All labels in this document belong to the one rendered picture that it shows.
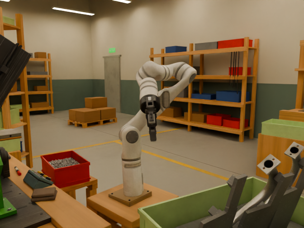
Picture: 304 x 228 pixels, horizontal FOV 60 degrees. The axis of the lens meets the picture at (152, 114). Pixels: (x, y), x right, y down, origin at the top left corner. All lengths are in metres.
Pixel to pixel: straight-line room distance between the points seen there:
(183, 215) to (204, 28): 6.45
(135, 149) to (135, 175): 0.13
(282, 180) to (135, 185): 0.67
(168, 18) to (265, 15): 2.93
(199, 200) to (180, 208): 0.09
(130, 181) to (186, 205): 0.30
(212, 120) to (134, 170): 5.22
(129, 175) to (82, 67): 10.46
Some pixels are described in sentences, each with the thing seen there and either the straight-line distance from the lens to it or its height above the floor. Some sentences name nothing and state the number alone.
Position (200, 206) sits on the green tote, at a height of 0.90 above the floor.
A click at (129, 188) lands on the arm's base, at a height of 0.91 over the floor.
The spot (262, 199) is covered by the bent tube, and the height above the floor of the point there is 1.04.
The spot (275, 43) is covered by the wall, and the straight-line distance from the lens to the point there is 6.27.
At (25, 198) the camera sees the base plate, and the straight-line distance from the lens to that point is 1.34.
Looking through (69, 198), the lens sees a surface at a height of 0.90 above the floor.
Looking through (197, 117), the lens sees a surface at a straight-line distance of 6.73.
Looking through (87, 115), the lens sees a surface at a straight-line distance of 7.42.
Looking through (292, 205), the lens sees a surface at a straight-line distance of 1.14.
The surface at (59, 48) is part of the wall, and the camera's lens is 11.26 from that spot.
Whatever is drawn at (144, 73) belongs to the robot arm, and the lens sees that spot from 1.07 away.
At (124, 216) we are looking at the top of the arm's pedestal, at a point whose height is 0.85.
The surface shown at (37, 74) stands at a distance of 10.31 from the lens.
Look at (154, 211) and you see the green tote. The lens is 1.05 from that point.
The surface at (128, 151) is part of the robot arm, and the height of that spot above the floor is 1.09.
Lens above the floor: 1.44
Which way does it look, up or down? 9 degrees down
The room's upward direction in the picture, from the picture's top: straight up
